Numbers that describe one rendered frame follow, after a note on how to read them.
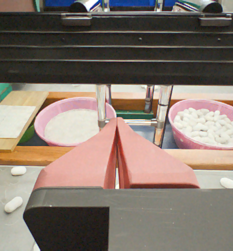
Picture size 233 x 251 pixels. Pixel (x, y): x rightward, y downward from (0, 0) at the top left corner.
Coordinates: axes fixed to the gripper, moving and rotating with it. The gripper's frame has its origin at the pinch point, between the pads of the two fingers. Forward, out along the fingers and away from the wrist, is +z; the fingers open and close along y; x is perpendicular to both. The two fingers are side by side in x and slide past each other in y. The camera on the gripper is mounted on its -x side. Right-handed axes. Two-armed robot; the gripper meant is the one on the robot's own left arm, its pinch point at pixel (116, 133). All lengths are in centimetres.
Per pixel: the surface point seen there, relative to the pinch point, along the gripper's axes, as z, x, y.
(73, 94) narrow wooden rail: 61, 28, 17
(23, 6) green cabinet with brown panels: 96, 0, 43
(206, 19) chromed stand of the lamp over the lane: 13.7, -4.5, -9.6
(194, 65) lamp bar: 11.9, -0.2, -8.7
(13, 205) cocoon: 14.0, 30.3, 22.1
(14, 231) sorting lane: 9.6, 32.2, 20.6
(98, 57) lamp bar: 12.6, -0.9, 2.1
